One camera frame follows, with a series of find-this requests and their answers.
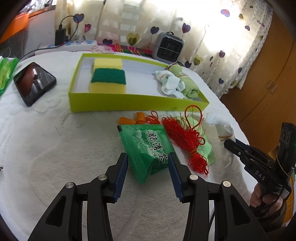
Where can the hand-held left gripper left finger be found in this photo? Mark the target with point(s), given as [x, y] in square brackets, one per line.
[120, 176]

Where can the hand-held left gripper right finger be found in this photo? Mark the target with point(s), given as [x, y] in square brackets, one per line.
[174, 176]

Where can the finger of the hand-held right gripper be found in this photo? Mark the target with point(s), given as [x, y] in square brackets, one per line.
[235, 150]
[249, 148]

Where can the light green cloth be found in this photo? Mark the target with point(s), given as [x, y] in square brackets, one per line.
[208, 150]

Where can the white sock bundle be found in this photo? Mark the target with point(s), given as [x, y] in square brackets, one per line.
[171, 84]
[219, 127]

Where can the green tea packet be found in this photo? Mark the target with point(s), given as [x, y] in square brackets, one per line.
[143, 148]

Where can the lime green box tray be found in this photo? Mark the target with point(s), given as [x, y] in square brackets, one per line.
[115, 102]

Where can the green towel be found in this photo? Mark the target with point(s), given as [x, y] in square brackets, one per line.
[187, 83]

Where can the green yellow scouring sponge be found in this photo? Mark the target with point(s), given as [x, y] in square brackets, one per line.
[107, 76]

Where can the plain yellow sponge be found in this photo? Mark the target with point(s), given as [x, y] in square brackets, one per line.
[107, 63]

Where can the person's right forearm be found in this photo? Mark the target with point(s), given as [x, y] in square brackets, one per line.
[275, 222]

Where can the person's right hand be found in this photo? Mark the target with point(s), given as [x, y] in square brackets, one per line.
[254, 197]

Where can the wooden cabinet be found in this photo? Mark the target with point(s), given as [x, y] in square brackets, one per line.
[266, 92]

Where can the grey space heater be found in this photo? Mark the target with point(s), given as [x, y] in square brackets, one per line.
[167, 47]

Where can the black smartphone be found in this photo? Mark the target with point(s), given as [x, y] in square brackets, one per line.
[34, 83]

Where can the plaid cloth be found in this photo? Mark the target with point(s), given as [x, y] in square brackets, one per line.
[129, 49]

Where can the small clear sachets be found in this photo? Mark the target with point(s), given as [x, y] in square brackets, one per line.
[101, 49]

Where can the white blue power strip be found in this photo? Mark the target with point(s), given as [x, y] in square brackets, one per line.
[78, 45]

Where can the black charger adapter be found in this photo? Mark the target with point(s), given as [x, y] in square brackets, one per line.
[60, 37]

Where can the green tissue packet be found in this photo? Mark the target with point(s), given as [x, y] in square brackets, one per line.
[7, 74]

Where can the heart print curtain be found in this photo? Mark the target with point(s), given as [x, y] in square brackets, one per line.
[138, 20]

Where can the orange shelf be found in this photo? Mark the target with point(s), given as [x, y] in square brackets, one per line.
[13, 27]

